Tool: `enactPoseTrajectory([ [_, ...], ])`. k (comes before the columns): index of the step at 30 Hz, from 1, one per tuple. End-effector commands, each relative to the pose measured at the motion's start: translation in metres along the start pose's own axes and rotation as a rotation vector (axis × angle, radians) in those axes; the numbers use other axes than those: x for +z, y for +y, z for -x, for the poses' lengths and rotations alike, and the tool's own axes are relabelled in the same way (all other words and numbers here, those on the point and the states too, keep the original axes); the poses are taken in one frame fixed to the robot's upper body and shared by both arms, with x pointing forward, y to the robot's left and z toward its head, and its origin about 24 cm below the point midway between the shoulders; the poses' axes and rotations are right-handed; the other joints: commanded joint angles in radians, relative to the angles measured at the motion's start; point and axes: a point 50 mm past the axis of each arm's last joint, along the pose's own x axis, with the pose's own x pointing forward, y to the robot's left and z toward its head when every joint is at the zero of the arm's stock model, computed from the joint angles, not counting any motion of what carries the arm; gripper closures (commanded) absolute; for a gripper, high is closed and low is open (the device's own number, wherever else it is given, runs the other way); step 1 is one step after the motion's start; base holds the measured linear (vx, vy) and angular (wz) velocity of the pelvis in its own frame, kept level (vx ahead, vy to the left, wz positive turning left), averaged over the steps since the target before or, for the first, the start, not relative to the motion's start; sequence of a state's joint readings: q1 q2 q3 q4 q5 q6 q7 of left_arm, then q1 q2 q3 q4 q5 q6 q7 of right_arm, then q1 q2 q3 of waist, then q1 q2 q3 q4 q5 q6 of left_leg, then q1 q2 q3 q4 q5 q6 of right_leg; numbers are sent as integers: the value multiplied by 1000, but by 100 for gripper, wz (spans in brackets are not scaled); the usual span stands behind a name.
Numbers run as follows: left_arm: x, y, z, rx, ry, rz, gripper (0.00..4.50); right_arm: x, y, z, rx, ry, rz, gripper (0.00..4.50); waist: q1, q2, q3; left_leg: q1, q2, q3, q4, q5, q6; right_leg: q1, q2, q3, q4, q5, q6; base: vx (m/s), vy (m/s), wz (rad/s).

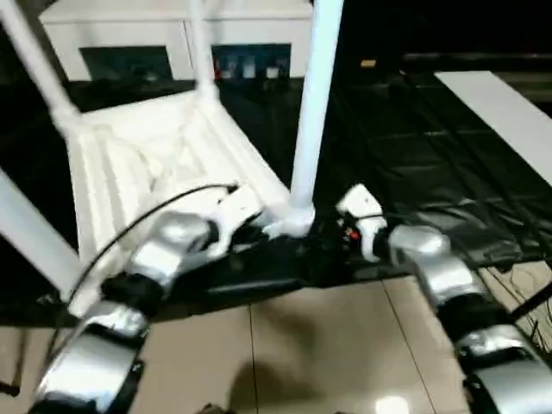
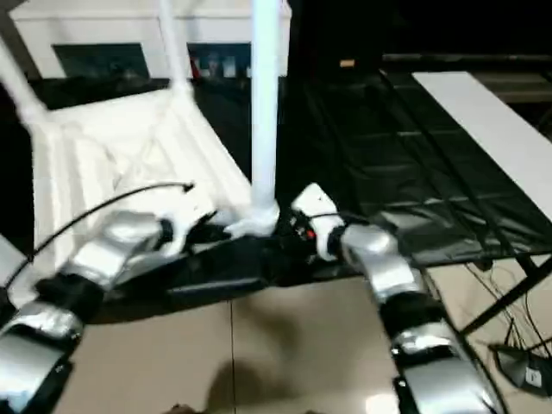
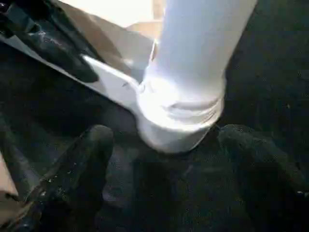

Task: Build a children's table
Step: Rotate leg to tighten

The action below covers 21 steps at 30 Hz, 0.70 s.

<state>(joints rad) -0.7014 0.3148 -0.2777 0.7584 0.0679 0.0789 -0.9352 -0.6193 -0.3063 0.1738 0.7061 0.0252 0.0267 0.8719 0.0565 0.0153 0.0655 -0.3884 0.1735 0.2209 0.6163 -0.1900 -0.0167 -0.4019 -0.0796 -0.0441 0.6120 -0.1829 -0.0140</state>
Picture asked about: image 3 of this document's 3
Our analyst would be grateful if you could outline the white plastic table top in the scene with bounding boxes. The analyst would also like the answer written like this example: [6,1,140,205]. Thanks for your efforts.
[0,0,213,155]

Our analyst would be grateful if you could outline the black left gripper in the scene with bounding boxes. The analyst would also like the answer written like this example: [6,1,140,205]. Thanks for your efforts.
[0,0,100,83]

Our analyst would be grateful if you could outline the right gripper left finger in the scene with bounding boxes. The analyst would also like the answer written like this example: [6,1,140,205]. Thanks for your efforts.
[23,124,114,232]

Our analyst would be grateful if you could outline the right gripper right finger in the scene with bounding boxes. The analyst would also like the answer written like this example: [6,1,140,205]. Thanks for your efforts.
[216,124,309,232]

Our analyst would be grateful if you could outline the white plastic table leg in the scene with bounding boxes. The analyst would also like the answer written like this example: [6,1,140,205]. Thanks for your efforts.
[141,0,257,128]

